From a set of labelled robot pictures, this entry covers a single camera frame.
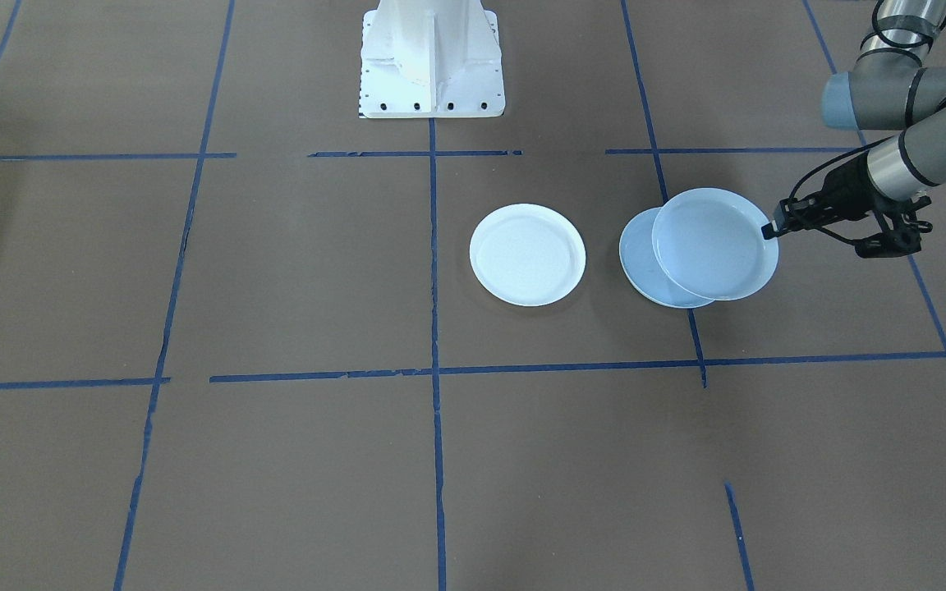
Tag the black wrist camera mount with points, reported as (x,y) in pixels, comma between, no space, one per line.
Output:
(892,244)

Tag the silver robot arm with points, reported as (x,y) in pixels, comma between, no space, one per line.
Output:
(945,139)

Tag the white pedestal column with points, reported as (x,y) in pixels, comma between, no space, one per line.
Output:
(432,66)

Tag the pale blue round plate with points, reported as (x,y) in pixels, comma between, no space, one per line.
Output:
(715,242)
(637,263)
(526,254)

